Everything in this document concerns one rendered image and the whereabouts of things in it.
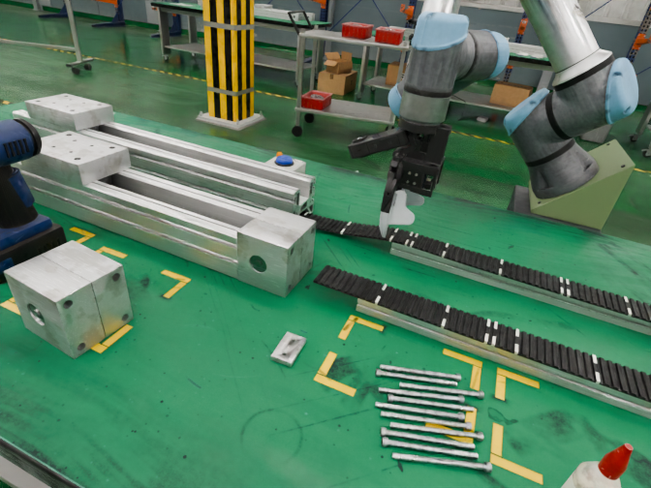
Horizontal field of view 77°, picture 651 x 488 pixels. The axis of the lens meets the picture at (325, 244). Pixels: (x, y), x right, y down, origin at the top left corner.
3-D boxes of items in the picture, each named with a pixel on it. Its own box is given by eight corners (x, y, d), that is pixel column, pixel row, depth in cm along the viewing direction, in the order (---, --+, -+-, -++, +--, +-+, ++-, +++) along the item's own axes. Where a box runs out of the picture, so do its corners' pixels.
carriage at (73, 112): (116, 132, 105) (111, 105, 101) (78, 142, 96) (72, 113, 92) (72, 119, 110) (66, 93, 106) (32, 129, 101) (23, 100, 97)
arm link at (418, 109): (397, 92, 63) (410, 84, 69) (392, 121, 65) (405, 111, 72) (446, 101, 60) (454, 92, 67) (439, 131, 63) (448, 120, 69)
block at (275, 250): (318, 260, 75) (323, 215, 70) (285, 298, 65) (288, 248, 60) (275, 246, 77) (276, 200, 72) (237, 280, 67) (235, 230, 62)
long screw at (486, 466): (488, 465, 44) (490, 460, 44) (490, 474, 44) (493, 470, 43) (391, 453, 45) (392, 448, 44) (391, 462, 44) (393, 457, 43)
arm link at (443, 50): (485, 17, 59) (449, 15, 54) (464, 96, 65) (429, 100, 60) (443, 12, 64) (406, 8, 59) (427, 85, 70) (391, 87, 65)
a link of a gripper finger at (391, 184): (387, 214, 70) (400, 164, 68) (378, 211, 70) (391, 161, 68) (392, 212, 74) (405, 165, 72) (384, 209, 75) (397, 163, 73)
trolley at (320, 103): (393, 135, 415) (415, 23, 361) (390, 152, 369) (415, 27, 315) (296, 119, 427) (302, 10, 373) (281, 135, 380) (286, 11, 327)
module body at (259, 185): (312, 211, 90) (316, 176, 86) (291, 230, 83) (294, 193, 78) (57, 135, 114) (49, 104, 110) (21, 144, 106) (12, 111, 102)
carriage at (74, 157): (134, 179, 82) (128, 147, 79) (86, 199, 74) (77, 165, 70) (77, 161, 87) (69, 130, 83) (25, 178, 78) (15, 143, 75)
